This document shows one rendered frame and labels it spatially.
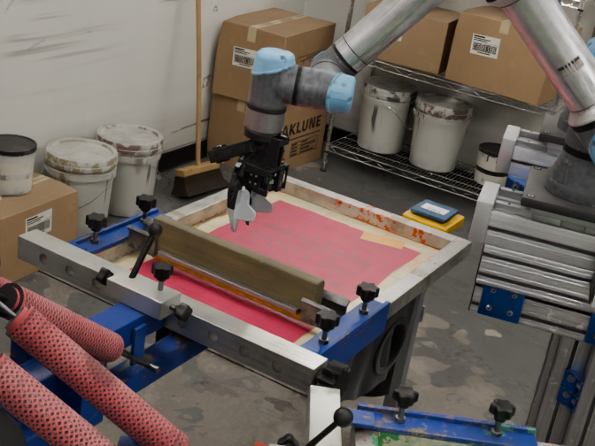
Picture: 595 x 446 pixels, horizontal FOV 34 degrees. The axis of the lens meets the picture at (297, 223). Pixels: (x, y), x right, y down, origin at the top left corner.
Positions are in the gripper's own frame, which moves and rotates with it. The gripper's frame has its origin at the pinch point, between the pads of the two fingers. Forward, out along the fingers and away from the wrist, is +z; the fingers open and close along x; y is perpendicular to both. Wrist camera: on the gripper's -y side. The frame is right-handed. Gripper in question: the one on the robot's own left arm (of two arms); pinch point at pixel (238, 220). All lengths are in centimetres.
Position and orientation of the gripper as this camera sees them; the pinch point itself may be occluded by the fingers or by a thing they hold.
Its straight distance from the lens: 196.5
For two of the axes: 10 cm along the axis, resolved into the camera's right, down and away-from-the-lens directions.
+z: -1.7, 9.1, 3.9
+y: 8.5, 3.4, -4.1
